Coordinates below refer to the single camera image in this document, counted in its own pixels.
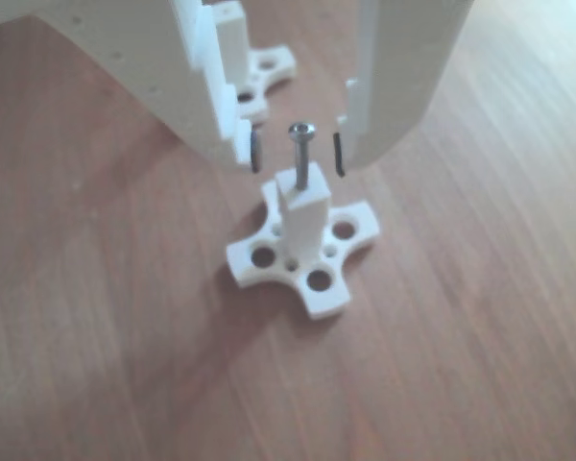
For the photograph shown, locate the small metal screw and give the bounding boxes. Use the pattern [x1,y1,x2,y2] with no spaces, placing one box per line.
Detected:
[287,122,319,191]

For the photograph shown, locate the white post stand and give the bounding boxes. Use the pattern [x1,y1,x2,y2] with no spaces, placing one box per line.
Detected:
[210,2,299,121]
[225,162,383,321]

